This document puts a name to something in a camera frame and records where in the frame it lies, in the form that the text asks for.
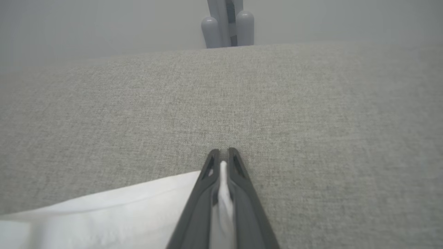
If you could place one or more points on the red white printed jersey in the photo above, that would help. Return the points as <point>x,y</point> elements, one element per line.
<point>104,214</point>

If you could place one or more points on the grey partition post with feet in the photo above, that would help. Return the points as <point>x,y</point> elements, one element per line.
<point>245,27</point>

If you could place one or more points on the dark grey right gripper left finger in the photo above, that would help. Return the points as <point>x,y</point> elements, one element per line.
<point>197,218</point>

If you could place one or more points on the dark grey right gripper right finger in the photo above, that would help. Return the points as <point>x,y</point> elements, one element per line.
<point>249,218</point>

